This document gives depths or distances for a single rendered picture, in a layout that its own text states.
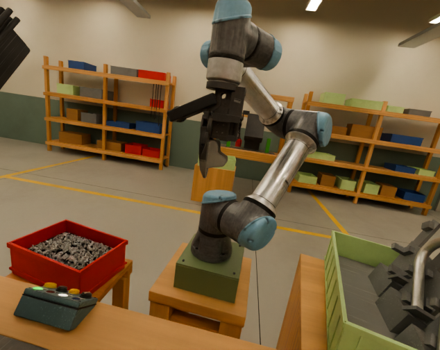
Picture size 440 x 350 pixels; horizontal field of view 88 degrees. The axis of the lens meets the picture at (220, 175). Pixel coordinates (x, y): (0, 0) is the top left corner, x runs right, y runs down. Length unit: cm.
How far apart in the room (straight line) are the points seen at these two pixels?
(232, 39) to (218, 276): 65
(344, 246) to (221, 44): 110
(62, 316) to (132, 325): 16
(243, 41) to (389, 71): 612
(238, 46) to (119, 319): 69
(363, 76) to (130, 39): 542
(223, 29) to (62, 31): 727
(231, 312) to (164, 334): 23
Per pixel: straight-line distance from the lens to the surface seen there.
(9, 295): 87
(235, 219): 70
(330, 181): 569
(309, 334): 95
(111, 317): 73
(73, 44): 748
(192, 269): 81
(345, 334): 80
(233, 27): 52
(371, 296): 114
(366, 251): 134
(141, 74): 580
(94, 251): 99
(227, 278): 80
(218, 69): 50
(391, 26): 672
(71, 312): 71
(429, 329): 101
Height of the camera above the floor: 142
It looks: 14 degrees down
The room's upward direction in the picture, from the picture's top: 8 degrees clockwise
